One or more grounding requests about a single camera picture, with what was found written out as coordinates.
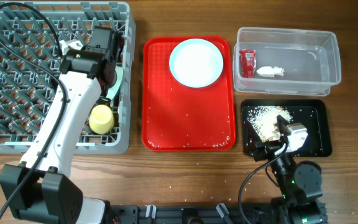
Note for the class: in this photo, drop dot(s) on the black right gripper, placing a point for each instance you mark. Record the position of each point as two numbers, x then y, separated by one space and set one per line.
267 148

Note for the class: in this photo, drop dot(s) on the food scraps and rice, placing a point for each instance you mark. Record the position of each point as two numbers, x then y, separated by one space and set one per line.
263 119

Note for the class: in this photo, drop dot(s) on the white napkin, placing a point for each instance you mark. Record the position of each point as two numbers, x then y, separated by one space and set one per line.
270 72

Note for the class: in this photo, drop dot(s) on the red ketchup sachet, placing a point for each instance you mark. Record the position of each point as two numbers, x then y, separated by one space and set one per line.
248 63

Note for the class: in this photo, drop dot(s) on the light blue plate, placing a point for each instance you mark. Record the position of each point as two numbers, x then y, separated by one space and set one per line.
196 63

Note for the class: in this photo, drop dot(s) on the green bowl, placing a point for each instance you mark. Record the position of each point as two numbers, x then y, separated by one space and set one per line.
115 89

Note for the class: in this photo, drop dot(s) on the yellow plastic cup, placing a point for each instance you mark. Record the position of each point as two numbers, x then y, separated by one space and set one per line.
101 119

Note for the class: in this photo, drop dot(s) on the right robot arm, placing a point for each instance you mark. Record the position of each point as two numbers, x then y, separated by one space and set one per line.
299 183

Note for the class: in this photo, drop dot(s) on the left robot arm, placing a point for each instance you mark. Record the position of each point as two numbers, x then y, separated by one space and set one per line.
39 189

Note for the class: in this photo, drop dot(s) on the black waste tray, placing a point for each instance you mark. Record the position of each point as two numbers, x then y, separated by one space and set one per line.
309 112

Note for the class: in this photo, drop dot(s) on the grey dishwasher rack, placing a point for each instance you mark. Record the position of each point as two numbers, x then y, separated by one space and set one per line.
28 55

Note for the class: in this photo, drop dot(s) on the clear plastic bin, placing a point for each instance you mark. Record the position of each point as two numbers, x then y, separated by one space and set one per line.
309 61

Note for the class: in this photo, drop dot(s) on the red plastic tray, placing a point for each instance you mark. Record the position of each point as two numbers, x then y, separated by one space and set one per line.
179 118

